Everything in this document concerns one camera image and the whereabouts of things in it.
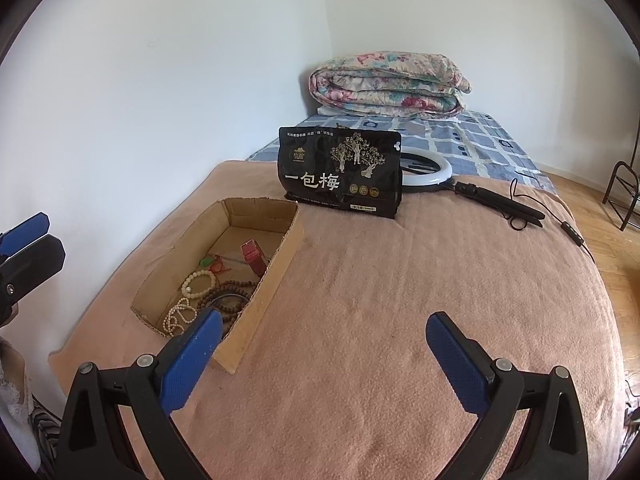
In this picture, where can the dark bangle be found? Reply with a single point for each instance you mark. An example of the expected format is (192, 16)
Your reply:
(230, 299)

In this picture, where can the folded floral quilt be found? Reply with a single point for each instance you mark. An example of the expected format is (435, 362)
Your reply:
(385, 80)

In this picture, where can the black metal shoe rack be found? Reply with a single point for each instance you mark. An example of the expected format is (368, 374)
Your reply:
(609, 187)

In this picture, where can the blue checked bedsheet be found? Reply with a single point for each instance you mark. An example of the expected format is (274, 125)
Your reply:
(475, 145)

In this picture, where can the red tassel charm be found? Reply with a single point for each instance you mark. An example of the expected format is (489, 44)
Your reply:
(252, 255)

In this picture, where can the striped cloth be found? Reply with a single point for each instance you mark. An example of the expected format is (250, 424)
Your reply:
(47, 440)

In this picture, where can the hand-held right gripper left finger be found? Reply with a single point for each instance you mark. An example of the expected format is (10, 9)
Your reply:
(192, 360)

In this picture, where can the black snack bag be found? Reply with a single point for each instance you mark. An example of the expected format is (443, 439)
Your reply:
(320, 180)

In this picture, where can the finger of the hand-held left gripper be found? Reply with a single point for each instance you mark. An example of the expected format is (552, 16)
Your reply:
(35, 265)
(25, 235)

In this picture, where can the person's left forearm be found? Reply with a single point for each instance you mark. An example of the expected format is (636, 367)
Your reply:
(17, 400)

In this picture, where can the cardboard box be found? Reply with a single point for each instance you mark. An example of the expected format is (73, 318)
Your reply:
(270, 305)

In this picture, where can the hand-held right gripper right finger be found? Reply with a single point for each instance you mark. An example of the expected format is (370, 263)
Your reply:
(455, 365)

